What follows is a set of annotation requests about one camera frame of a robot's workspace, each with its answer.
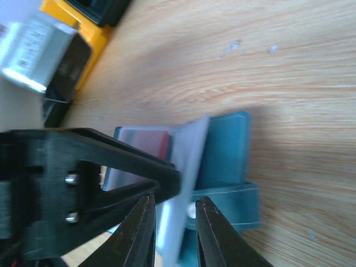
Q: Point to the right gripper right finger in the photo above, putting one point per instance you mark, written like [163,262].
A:
[218,243]

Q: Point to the yellow bin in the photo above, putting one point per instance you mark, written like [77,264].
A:
[93,36]

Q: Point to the teal card holder wallet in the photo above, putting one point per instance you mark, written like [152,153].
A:
[212,156]

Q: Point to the red white card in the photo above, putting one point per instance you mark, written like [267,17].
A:
[144,155]

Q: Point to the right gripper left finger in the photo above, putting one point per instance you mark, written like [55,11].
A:
[133,242]

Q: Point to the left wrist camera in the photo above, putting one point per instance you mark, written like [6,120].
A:
[47,57]

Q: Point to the black bin with red cards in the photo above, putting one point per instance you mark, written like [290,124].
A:
[54,113]

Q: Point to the black bin with blue cards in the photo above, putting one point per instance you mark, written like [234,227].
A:
[102,12]

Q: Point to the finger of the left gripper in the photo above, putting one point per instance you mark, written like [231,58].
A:
[52,196]

